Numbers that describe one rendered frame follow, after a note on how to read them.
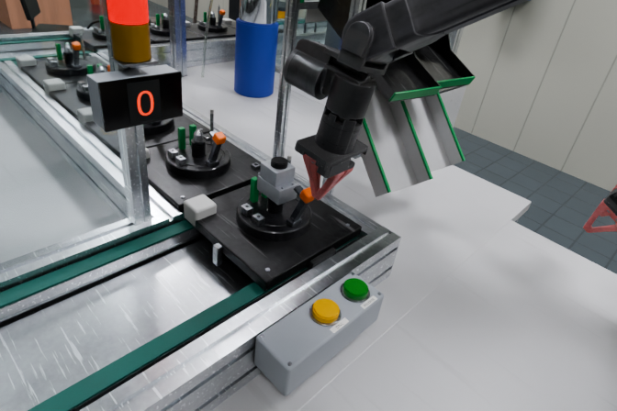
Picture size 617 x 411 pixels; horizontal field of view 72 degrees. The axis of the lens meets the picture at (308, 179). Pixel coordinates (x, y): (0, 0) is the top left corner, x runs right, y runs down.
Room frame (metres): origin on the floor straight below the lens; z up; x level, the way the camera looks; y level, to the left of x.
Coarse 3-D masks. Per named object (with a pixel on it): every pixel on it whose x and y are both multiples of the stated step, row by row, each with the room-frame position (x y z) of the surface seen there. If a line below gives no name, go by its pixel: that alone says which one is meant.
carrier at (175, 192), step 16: (192, 128) 0.85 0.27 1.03; (176, 144) 0.89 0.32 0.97; (192, 144) 0.81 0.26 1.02; (208, 144) 0.87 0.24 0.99; (224, 144) 0.92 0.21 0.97; (160, 160) 0.81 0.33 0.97; (176, 160) 0.76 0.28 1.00; (192, 160) 0.79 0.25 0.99; (224, 160) 0.81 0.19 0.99; (240, 160) 0.85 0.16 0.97; (256, 160) 0.87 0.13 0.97; (160, 176) 0.74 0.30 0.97; (176, 176) 0.75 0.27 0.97; (192, 176) 0.75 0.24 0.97; (208, 176) 0.76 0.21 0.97; (224, 176) 0.77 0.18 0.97; (240, 176) 0.78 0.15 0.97; (256, 176) 0.79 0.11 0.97; (160, 192) 0.69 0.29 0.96; (176, 192) 0.69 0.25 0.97; (192, 192) 0.70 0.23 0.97; (208, 192) 0.71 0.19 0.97; (224, 192) 0.73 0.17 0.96; (176, 208) 0.65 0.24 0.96
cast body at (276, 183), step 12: (264, 168) 0.64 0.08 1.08; (276, 168) 0.63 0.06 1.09; (288, 168) 0.64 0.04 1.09; (264, 180) 0.64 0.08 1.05; (276, 180) 0.62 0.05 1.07; (288, 180) 0.64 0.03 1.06; (264, 192) 0.64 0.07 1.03; (276, 192) 0.62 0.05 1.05; (288, 192) 0.63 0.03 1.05; (276, 204) 0.62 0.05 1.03
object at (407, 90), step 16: (320, 0) 0.95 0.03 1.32; (336, 0) 0.91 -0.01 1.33; (368, 0) 1.02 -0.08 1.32; (384, 0) 0.98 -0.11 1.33; (336, 16) 0.90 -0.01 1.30; (336, 32) 0.90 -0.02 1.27; (400, 64) 0.88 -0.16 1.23; (416, 64) 0.89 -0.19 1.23; (384, 80) 0.78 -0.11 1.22; (400, 80) 0.83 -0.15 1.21; (416, 80) 0.86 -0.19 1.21; (432, 80) 0.85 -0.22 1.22; (400, 96) 0.77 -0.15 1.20; (416, 96) 0.80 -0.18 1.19
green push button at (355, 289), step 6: (348, 282) 0.50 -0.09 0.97; (354, 282) 0.51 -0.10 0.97; (360, 282) 0.51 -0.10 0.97; (342, 288) 0.50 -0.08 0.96; (348, 288) 0.49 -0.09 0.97; (354, 288) 0.49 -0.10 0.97; (360, 288) 0.49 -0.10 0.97; (366, 288) 0.50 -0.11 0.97; (348, 294) 0.48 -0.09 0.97; (354, 294) 0.48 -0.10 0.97; (360, 294) 0.48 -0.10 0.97; (366, 294) 0.49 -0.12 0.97
